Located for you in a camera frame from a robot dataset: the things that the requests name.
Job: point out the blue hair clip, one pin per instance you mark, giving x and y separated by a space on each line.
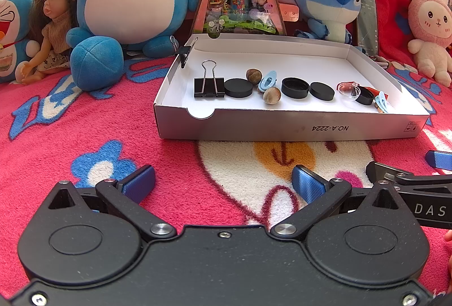
266 82
382 105

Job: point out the clear plastic lid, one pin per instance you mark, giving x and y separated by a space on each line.
348 90

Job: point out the small black binder clip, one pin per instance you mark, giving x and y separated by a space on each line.
183 53

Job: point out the pink bunny plush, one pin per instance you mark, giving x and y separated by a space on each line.
430 16

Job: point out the black smartphone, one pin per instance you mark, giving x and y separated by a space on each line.
369 27

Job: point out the shallow cardboard box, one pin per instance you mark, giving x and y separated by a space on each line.
282 124

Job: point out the person's right hand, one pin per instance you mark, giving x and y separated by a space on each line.
449 236

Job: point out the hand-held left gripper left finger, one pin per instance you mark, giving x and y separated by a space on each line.
139 182

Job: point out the large black binder clip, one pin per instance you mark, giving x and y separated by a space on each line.
208 87

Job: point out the black plastic cap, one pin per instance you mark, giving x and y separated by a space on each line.
364 98
296 88

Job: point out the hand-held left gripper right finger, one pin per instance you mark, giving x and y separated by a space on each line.
307 184

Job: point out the black round disc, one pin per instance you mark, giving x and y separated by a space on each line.
238 88
322 91

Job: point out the round blue mouse plush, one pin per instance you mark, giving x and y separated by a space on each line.
130 6

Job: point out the blue robot cat plush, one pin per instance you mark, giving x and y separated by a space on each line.
14 20

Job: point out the brown-haired doll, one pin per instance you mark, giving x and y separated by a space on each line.
53 2

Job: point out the brown nut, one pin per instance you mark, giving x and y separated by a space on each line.
253 76
272 96

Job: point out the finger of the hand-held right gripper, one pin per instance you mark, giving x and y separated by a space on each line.
439 159
385 172

